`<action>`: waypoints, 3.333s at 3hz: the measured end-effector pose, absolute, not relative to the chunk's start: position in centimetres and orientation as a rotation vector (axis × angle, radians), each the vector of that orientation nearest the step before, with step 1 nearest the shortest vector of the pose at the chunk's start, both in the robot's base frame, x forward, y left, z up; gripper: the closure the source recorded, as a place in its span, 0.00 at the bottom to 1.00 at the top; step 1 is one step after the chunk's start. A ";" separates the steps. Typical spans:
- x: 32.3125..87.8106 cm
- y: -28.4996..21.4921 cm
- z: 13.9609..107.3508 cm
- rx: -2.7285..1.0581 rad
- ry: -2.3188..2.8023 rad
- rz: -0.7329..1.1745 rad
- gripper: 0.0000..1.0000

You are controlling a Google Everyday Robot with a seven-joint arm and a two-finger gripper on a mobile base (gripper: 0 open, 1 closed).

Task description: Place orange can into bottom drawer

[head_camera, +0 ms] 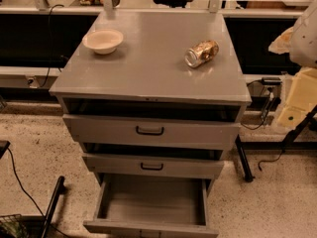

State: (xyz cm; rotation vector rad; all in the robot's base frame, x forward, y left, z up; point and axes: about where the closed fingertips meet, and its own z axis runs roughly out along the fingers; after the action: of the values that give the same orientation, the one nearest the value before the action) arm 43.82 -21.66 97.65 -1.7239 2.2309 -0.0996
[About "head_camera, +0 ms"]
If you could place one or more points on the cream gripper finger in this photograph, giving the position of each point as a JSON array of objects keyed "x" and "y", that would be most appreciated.
[
  {"x": 301, "y": 98},
  {"x": 281, "y": 45}
]

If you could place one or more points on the orange soda can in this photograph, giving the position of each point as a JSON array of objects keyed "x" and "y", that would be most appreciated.
[{"x": 201, "y": 53}]

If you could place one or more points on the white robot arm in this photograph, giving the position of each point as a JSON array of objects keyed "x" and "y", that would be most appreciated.
[{"x": 300, "y": 42}]

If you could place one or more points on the grey drawer cabinet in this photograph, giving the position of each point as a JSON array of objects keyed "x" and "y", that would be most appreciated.
[{"x": 147, "y": 77}]

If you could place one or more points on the grey middle drawer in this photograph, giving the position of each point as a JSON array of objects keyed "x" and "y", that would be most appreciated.
[{"x": 153, "y": 166}]

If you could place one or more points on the grey open bottom drawer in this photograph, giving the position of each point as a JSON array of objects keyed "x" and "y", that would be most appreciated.
[{"x": 151, "y": 207}]

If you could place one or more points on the grey top drawer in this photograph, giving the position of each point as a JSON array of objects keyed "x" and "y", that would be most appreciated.
[{"x": 152, "y": 132}]

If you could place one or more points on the black power adapter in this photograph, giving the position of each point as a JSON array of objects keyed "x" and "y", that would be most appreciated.
[{"x": 271, "y": 81}]

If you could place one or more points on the cream ceramic bowl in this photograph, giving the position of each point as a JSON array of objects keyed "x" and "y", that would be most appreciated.
[{"x": 104, "y": 41}]

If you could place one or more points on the black stand leg left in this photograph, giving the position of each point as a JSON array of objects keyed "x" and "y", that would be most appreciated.
[{"x": 59, "y": 189}]

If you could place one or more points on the black table leg frame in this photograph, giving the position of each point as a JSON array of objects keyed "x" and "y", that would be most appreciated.
[{"x": 288, "y": 143}]

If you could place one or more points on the wire basket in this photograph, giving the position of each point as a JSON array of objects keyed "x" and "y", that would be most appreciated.
[{"x": 12, "y": 226}]

